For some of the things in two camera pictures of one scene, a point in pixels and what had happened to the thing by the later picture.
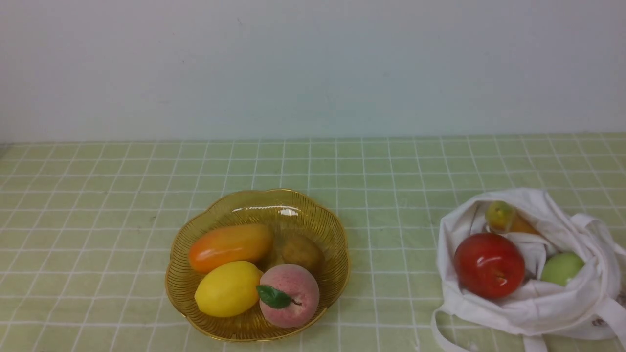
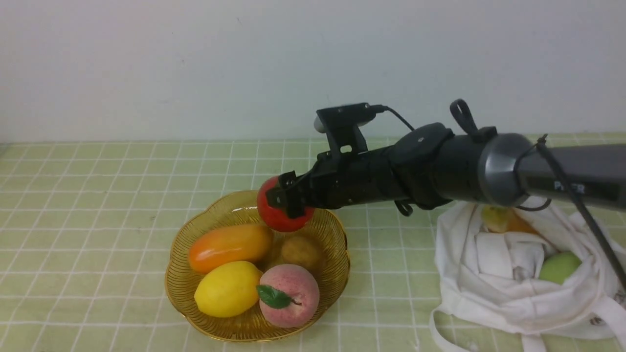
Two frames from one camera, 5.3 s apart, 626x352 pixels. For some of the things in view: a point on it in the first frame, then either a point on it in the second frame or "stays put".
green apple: (559, 268) stays put
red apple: (489, 266) to (277, 218)
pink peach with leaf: (289, 295) stays put
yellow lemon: (229, 289) stays put
